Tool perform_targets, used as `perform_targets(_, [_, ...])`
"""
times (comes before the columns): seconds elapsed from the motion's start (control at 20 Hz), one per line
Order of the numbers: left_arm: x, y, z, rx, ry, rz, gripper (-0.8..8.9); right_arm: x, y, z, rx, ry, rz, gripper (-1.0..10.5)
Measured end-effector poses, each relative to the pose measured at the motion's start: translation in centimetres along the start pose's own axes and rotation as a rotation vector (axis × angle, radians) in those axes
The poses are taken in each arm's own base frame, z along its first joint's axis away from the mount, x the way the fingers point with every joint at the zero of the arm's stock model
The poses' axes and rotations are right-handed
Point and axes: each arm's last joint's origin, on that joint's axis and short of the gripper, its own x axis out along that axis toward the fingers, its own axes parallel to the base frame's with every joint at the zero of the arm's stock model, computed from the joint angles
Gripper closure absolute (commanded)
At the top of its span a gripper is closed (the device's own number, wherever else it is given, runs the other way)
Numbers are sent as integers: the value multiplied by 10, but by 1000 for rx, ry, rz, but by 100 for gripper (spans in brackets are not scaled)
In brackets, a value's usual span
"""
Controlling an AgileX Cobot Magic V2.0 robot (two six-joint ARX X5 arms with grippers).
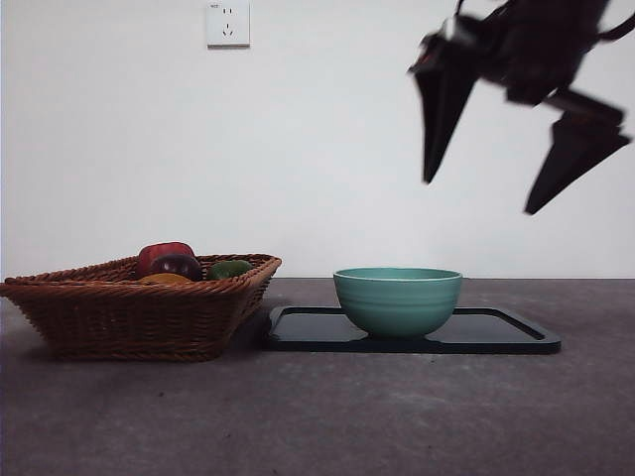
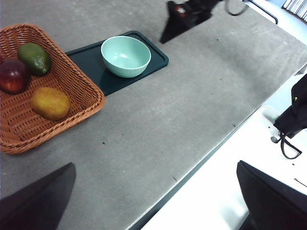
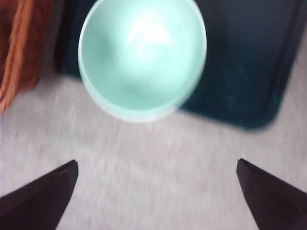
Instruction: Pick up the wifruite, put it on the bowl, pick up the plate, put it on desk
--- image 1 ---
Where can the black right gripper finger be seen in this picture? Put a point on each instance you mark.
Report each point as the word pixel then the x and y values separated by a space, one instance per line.
pixel 570 158
pixel 441 119

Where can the teal ribbed bowl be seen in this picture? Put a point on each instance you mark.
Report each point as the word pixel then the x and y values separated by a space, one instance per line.
pixel 397 307

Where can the yellow-brown kiwi fruit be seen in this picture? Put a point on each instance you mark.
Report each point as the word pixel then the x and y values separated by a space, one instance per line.
pixel 164 278

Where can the dark green rectangular tray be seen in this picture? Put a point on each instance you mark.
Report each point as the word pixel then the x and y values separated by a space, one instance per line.
pixel 307 332

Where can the green avocado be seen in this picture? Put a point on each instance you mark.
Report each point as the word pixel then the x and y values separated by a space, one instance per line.
pixel 228 270

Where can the dark red plum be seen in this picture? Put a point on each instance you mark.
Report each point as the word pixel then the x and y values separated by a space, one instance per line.
pixel 176 265

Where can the bright red apple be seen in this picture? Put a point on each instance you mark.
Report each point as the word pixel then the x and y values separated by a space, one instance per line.
pixel 164 249

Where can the brown wicker basket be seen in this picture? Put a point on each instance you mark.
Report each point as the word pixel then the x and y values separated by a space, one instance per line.
pixel 124 322

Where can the white wall socket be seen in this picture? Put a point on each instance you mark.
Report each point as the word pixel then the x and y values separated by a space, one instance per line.
pixel 228 27

